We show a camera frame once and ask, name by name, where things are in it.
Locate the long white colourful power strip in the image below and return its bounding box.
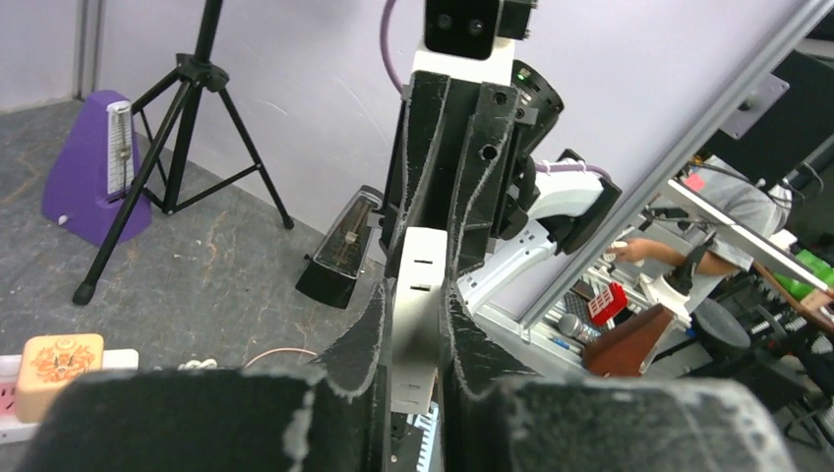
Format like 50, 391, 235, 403
0, 348, 140, 446

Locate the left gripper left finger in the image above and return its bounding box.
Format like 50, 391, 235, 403
19, 281, 391, 471

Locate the white charger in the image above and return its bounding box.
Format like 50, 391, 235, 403
390, 227, 447, 414

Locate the black music stand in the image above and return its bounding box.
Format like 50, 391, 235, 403
72, 0, 295, 306

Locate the purple metronome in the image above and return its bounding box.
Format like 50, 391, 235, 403
41, 89, 141, 247

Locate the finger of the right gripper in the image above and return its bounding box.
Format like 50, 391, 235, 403
385, 71, 450, 261
447, 84, 518, 274

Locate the brown wooden metronome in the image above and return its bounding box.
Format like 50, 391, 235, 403
582, 304, 676, 378

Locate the tan cube socket adapter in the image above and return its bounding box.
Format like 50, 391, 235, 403
15, 333, 104, 423

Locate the person in grey shirt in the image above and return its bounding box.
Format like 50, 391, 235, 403
602, 152, 793, 278

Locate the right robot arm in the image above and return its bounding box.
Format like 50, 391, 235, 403
458, 60, 622, 313

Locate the pink charging cable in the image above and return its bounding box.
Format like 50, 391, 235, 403
242, 346, 320, 370

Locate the pink cube socket adapter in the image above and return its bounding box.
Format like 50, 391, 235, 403
0, 373, 19, 416

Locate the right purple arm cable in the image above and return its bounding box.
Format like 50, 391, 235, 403
380, 0, 405, 95

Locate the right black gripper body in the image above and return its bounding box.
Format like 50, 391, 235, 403
491, 59, 565, 238

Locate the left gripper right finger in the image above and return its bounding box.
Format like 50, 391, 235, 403
439, 283, 796, 471

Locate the aluminium frame bar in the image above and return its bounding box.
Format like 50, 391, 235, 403
509, 1, 833, 343

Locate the red white small box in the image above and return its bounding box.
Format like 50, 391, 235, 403
587, 282, 628, 326

